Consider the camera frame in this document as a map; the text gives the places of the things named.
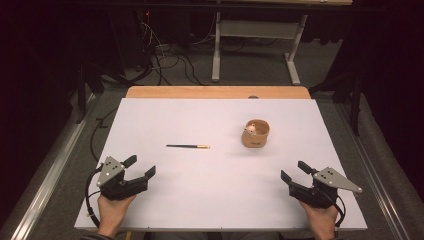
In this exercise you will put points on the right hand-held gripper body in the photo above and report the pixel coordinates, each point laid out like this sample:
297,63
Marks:
316,195

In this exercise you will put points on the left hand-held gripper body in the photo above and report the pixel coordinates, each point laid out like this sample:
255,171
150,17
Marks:
115,186

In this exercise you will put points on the black brush with yellow tip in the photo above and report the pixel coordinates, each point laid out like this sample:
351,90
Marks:
188,146

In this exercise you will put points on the person's right hand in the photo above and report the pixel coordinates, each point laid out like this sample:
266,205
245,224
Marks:
321,220

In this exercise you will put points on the person's left hand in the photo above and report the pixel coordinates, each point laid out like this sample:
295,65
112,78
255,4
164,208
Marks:
113,213

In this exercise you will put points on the round wooden cup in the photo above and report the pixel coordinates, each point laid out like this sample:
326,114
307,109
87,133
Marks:
256,138

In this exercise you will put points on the white board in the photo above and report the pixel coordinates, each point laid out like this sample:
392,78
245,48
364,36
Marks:
206,193

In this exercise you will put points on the small white animal figure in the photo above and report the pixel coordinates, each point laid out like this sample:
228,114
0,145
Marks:
250,128

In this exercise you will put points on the black metal stand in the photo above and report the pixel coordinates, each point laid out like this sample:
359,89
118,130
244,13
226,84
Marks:
356,100
81,93

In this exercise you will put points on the wooden table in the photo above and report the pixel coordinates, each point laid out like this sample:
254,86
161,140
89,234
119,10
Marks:
216,92

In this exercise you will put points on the metal floor rail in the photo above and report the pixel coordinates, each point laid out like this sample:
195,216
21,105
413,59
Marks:
50,173
376,173

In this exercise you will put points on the white metal desk frame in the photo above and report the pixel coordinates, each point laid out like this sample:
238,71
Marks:
216,60

